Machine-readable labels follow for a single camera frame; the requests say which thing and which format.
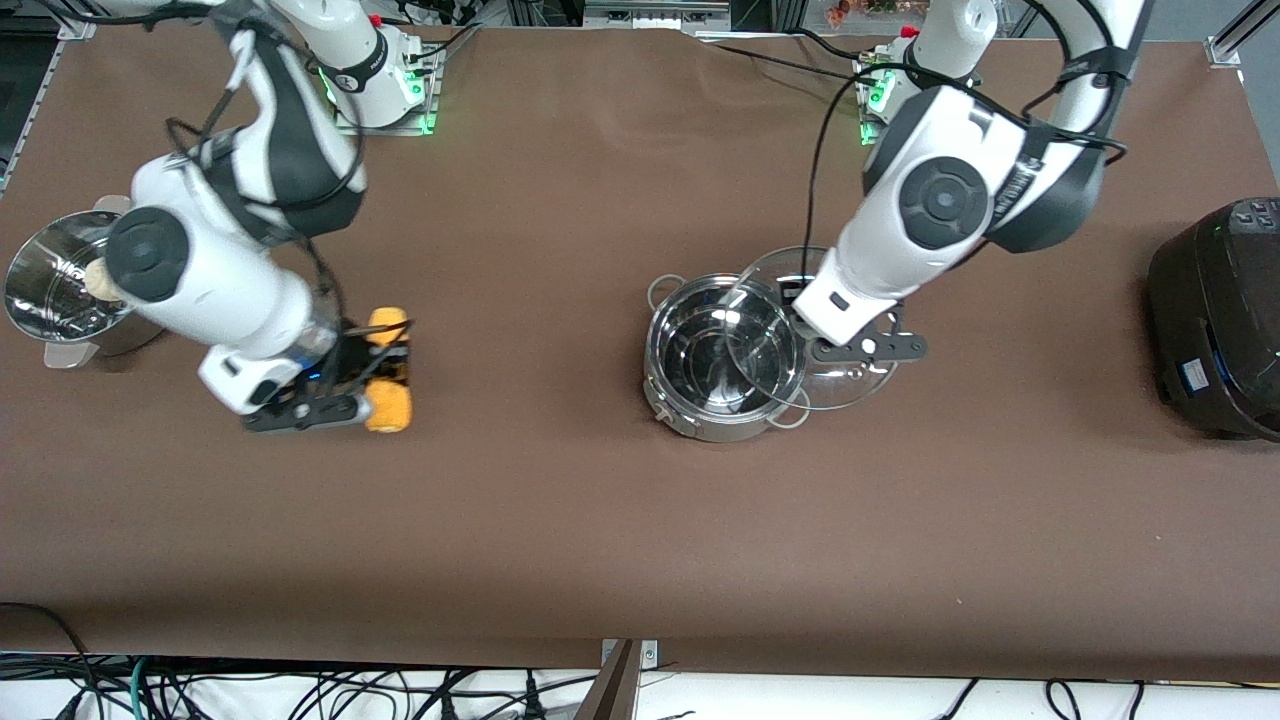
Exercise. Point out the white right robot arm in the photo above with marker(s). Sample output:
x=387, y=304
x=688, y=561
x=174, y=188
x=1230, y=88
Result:
x=200, y=290

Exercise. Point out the white steamed bun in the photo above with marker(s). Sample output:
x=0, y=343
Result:
x=97, y=280

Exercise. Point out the glass pot lid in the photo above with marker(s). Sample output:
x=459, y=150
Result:
x=770, y=350

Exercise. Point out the small metal table bracket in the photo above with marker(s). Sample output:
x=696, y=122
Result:
x=650, y=655

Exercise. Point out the white power strip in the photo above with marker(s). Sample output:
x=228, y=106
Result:
x=650, y=15

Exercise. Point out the yellow corn cob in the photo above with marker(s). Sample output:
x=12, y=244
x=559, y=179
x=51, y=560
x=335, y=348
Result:
x=388, y=410

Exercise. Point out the stainless steel steamer pot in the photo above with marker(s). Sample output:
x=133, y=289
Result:
x=50, y=290

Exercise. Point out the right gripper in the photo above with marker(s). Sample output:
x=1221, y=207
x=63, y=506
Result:
x=352, y=357

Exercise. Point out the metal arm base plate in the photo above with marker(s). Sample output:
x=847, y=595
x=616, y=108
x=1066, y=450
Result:
x=868, y=125
x=432, y=100

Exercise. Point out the black rice cooker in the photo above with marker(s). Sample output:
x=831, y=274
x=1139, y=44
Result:
x=1220, y=320

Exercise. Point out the aluminium frame corner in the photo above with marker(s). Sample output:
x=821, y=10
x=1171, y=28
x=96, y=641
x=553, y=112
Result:
x=1225, y=48

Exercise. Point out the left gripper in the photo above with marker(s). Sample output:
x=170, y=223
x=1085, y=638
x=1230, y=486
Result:
x=791, y=292

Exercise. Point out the aluminium frame rail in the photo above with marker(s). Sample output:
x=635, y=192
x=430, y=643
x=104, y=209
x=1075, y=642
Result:
x=40, y=95

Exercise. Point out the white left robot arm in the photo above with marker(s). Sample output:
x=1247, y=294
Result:
x=940, y=200

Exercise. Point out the dark wedge post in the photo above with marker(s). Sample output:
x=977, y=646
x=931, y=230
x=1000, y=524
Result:
x=612, y=695

